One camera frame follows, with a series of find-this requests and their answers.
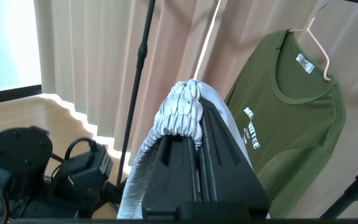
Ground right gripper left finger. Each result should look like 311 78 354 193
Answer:
142 133 202 220

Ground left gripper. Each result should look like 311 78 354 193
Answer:
23 182 124 219

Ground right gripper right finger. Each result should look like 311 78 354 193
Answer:
197 97 270 218

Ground pale grey shorts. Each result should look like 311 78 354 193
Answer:
116 78 272 220

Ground green printed shirt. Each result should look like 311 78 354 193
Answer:
224 29 347 218

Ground pink clothes hanger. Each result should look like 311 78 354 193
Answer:
288 0 333 82

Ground black clothes rack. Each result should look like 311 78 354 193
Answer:
115 0 358 220

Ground black cable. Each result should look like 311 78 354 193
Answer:
63 137 99 161

